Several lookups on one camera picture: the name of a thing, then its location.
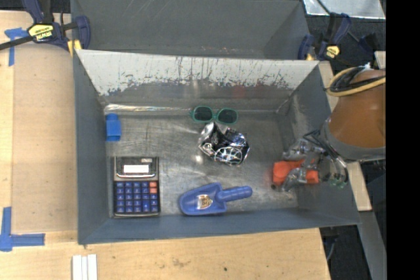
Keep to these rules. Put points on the crumpled silver foil packet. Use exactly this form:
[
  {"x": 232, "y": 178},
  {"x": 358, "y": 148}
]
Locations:
[{"x": 224, "y": 147}]

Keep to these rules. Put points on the grey calculator with blue keys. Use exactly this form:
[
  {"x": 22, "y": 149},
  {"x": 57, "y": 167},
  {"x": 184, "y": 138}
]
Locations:
[{"x": 136, "y": 187}]

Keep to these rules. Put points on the blue plastic scoop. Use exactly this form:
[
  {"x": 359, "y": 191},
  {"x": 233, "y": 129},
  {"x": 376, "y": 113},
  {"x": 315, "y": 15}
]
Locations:
[{"x": 203, "y": 201}]

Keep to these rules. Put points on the green sunglasses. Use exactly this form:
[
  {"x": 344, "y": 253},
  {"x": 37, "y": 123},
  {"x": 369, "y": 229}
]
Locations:
[{"x": 215, "y": 114}]

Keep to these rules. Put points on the pale wood board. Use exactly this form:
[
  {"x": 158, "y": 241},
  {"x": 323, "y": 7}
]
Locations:
[{"x": 42, "y": 141}]

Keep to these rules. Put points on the blue plastic block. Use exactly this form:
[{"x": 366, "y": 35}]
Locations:
[{"x": 113, "y": 128}]

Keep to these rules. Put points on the grey metal bin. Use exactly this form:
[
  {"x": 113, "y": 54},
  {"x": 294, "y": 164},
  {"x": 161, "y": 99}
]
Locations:
[{"x": 183, "y": 141}]

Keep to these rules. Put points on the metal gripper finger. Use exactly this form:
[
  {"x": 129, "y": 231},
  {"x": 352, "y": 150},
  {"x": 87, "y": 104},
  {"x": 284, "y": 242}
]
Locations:
[
  {"x": 290, "y": 154},
  {"x": 293, "y": 177}
]

